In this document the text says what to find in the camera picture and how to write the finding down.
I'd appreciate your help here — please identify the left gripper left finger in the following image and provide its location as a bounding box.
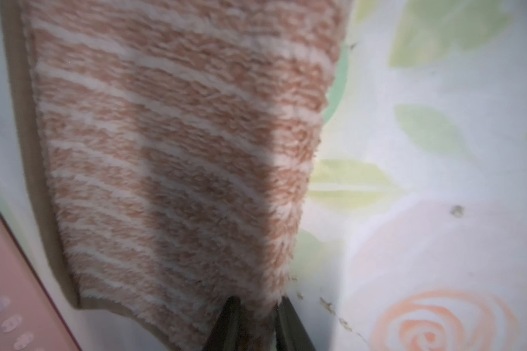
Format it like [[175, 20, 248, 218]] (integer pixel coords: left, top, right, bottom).
[[202, 296, 241, 351]]

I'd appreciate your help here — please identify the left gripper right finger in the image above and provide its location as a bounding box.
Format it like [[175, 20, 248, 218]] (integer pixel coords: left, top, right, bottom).
[[275, 296, 316, 351]]

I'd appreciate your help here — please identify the brown striped dishcloth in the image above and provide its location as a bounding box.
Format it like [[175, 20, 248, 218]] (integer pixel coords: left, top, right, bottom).
[[0, 1, 353, 350]]

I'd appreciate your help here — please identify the pink plastic basket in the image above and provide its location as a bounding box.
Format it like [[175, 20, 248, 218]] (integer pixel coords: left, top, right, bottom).
[[0, 218, 80, 351]]

